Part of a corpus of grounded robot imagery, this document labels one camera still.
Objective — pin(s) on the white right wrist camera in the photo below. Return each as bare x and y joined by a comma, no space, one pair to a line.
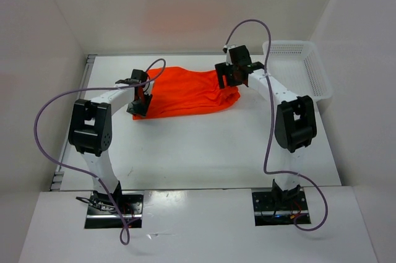
226,50

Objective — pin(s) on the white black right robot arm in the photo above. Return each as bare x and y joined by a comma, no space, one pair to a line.
292,120

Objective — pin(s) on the aluminium table edge rail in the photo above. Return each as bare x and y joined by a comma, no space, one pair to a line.
73,125

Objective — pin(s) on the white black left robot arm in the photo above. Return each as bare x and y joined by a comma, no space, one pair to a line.
91,130

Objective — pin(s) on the orange mesh shorts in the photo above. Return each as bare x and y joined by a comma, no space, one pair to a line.
180,92

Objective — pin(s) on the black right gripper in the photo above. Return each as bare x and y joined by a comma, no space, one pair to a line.
223,69

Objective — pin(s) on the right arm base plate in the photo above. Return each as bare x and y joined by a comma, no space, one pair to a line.
267,213

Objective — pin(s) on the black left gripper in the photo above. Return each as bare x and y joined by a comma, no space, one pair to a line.
143,110

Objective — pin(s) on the white plastic mesh basket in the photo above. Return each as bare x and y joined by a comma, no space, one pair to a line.
298,66

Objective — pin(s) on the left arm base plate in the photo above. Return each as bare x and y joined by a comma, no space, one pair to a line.
103,215

